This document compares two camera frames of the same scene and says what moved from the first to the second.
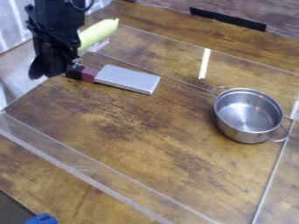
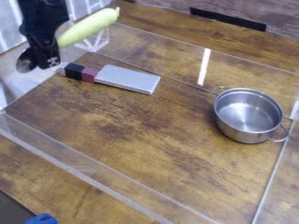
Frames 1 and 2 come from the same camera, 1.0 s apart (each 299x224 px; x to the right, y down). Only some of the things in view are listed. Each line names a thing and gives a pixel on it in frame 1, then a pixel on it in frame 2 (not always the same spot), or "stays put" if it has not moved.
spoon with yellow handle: [97, 31] → [74, 31]
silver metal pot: [248, 115] stays put
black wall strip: [229, 19] stays put
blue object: [42, 219] stays put
